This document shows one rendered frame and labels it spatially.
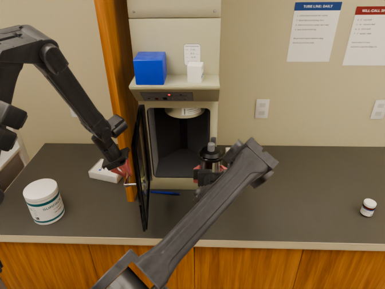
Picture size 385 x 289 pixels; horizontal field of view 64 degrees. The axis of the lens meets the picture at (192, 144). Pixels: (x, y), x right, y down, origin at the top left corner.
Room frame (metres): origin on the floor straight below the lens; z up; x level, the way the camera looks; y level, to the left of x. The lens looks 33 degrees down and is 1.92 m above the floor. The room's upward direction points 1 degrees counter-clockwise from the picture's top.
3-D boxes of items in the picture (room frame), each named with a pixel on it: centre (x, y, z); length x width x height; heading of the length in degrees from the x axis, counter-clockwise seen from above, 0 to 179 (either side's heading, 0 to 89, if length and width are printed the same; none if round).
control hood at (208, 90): (1.08, 0.06, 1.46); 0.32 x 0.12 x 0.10; 87
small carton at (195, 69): (1.08, -0.01, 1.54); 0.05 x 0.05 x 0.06; 80
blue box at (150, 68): (1.08, 0.14, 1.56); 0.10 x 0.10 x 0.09; 87
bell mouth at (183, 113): (1.24, 0.03, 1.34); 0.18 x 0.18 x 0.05
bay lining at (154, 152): (1.26, 0.05, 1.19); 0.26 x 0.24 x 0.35; 87
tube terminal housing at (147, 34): (1.26, 0.05, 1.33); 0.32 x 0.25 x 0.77; 87
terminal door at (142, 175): (0.98, 0.20, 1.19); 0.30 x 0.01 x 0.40; 3
